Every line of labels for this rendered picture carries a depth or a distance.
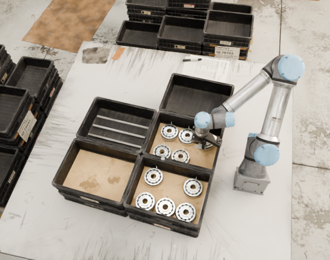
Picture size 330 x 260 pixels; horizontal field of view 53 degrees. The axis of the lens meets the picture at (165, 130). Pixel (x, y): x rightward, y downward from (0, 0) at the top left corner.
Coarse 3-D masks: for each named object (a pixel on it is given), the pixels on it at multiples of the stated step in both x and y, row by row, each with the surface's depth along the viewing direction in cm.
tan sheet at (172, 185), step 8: (144, 168) 185; (168, 176) 182; (176, 176) 182; (184, 176) 181; (144, 184) 180; (168, 184) 179; (176, 184) 179; (136, 192) 178; (152, 192) 177; (160, 192) 177; (168, 192) 177; (176, 192) 177; (176, 200) 175; (184, 200) 174; (192, 200) 174; (200, 200) 174; (200, 208) 172
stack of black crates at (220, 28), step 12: (216, 12) 287; (228, 12) 284; (216, 24) 292; (228, 24) 292; (240, 24) 291; (252, 24) 275; (204, 36) 277; (216, 36) 273; (228, 36) 270; (240, 36) 269; (204, 48) 289
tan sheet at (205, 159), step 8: (160, 128) 198; (184, 128) 197; (160, 136) 195; (168, 144) 192; (176, 144) 192; (192, 144) 192; (152, 152) 190; (192, 152) 189; (200, 152) 189; (208, 152) 189; (192, 160) 186; (200, 160) 186; (208, 160) 186
